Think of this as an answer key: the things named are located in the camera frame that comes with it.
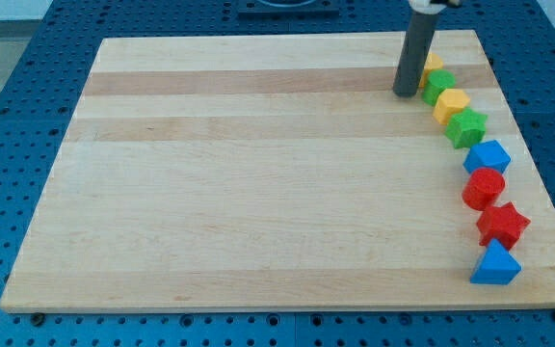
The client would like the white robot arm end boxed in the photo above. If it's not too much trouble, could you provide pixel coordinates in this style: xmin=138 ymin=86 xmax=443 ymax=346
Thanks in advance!
xmin=408 ymin=0 xmax=463 ymax=15

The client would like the yellow star block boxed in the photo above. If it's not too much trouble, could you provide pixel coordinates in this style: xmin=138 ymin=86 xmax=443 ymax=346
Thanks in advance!
xmin=418 ymin=52 xmax=444 ymax=89

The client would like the green star block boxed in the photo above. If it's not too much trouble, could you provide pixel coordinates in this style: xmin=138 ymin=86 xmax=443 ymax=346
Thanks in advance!
xmin=445 ymin=107 xmax=489 ymax=149

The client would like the red star block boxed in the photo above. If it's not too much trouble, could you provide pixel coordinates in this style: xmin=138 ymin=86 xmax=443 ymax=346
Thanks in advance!
xmin=476 ymin=201 xmax=531 ymax=251

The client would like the wooden board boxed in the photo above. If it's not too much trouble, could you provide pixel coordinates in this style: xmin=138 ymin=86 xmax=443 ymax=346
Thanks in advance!
xmin=0 ymin=30 xmax=555 ymax=313

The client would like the yellow hexagon block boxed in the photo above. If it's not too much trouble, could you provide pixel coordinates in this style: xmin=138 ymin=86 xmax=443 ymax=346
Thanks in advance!
xmin=433 ymin=89 xmax=470 ymax=125

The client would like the green cylinder block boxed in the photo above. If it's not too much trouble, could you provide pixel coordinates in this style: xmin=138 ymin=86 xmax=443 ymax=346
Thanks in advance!
xmin=421 ymin=69 xmax=456 ymax=106

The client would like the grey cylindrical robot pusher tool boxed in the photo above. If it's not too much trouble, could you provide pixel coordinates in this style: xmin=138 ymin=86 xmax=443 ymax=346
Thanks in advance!
xmin=392 ymin=11 xmax=439 ymax=97

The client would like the red cylinder block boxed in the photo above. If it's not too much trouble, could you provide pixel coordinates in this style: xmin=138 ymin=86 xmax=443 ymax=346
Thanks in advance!
xmin=462 ymin=167 xmax=506 ymax=211

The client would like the blue cube block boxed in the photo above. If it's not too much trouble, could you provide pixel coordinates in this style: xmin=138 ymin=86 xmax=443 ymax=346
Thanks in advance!
xmin=462 ymin=140 xmax=512 ymax=174

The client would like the blue triangle block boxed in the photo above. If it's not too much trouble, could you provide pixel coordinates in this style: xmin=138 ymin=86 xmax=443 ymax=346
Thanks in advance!
xmin=470 ymin=238 xmax=522 ymax=285

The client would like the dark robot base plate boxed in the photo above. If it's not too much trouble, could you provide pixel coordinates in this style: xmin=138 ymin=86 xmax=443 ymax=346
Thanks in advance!
xmin=235 ymin=0 xmax=340 ymax=18

